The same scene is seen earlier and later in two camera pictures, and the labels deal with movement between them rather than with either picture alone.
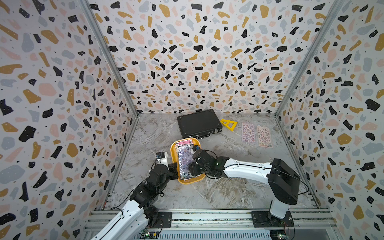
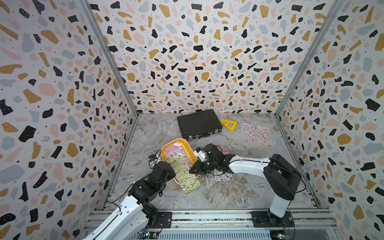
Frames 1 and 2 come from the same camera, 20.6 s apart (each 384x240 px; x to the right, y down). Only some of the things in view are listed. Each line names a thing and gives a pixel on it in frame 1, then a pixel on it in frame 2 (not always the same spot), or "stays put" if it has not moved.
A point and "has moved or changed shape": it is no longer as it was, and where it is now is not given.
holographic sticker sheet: (185, 150) has moved or changed shape
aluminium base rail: (244, 224) stays put
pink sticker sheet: (264, 136) stays put
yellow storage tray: (197, 143) to (190, 154)
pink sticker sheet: (248, 132) stays put
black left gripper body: (170, 175) stays put
